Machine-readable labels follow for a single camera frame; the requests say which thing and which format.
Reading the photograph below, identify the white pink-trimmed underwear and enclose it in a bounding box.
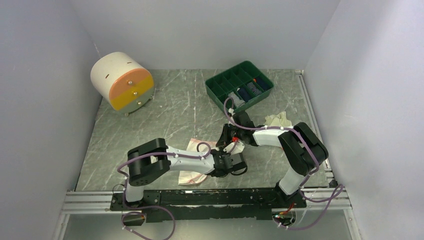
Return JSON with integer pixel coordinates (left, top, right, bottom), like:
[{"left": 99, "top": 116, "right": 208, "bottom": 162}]
[{"left": 178, "top": 138, "right": 217, "bottom": 186}]

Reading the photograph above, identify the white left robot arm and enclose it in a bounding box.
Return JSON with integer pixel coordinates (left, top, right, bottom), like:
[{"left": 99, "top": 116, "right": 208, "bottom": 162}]
[{"left": 117, "top": 138, "right": 248, "bottom": 210}]

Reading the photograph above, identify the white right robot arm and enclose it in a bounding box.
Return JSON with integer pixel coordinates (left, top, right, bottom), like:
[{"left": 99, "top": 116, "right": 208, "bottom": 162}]
[{"left": 215, "top": 111, "right": 329, "bottom": 208}]

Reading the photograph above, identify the grey striped rolled sock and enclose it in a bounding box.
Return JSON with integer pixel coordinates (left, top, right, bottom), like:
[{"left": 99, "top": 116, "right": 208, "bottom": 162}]
[{"left": 228, "top": 91, "right": 246, "bottom": 109}]

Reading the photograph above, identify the dark navy rolled sock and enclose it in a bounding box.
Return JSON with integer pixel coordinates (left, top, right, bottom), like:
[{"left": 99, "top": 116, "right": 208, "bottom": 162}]
[{"left": 237, "top": 87, "right": 252, "bottom": 103}]

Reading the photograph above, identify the crumpled cream cloth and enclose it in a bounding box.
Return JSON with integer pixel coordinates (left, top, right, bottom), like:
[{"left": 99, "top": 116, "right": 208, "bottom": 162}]
[{"left": 264, "top": 111, "right": 293, "bottom": 128}]

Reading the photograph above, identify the blue striped rolled sock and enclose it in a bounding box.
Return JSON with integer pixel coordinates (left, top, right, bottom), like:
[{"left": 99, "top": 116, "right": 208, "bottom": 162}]
[{"left": 246, "top": 81, "right": 262, "bottom": 97}]

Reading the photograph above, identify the green compartment organizer tray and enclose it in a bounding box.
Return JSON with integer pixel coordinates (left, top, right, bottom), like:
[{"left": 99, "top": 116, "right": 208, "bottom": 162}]
[{"left": 205, "top": 60, "right": 275, "bottom": 112}]

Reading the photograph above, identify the navy orange rolled sock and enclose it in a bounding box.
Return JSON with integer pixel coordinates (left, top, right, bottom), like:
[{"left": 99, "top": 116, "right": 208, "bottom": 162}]
[{"left": 253, "top": 77, "right": 270, "bottom": 91}]

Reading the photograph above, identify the round white drawer cabinet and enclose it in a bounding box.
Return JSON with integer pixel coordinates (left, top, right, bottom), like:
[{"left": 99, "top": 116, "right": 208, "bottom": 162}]
[{"left": 90, "top": 52, "right": 155, "bottom": 116}]

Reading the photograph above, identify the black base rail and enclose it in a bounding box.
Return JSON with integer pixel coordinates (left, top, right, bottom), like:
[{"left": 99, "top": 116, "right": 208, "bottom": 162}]
[{"left": 109, "top": 187, "right": 307, "bottom": 223}]

